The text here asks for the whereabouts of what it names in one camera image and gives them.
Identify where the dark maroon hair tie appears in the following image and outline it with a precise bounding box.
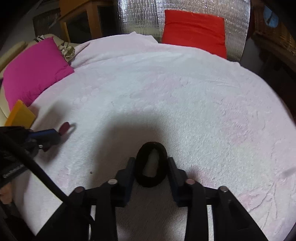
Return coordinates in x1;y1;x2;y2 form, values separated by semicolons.
59;121;71;136

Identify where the thick black hair scrunchie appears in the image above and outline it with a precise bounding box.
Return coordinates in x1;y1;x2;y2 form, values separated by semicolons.
135;142;167;188

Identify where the person left hand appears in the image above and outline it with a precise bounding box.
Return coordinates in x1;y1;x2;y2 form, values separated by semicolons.
0;183;13;204

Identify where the orange cardboard tray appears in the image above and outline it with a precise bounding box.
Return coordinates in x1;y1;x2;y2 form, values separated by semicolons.
4;100;36;129

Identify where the magenta cushion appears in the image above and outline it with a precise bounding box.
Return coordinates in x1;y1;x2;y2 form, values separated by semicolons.
3;37;74;110

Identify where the cream leather sofa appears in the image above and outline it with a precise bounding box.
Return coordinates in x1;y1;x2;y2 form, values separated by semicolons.
1;34;77;126

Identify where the patterned silver fabric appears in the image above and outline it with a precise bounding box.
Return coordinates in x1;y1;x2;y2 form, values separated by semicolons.
58;42;75;62

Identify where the wooden cabinet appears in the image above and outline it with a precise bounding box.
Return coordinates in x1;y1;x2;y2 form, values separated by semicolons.
59;0;120;43

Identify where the silver foil insulation panel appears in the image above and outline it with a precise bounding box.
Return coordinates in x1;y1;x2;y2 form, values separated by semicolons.
115;0;251;63

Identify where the wicker basket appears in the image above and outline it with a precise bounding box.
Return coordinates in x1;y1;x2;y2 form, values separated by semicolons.
251;4;295;71

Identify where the red cushion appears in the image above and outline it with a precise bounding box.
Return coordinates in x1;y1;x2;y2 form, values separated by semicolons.
162;10;227;59

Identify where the blue cloth in basket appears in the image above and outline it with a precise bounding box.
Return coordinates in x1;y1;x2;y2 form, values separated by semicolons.
263;6;279;28

